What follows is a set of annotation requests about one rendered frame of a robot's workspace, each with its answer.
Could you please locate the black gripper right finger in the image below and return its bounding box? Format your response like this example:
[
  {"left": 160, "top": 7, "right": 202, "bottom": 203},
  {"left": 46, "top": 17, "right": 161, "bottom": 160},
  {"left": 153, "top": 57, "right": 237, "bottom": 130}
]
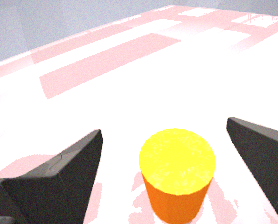
[{"left": 226, "top": 117, "right": 278, "bottom": 215}]

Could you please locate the orange knob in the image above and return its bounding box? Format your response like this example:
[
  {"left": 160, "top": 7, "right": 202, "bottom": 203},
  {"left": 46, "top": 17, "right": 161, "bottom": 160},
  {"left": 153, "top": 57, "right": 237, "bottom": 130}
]
[{"left": 139, "top": 128, "right": 216, "bottom": 224}]

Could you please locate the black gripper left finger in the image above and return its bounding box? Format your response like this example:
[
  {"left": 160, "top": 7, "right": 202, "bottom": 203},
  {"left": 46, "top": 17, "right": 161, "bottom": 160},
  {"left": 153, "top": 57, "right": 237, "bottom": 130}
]
[{"left": 0, "top": 129, "right": 103, "bottom": 224}]

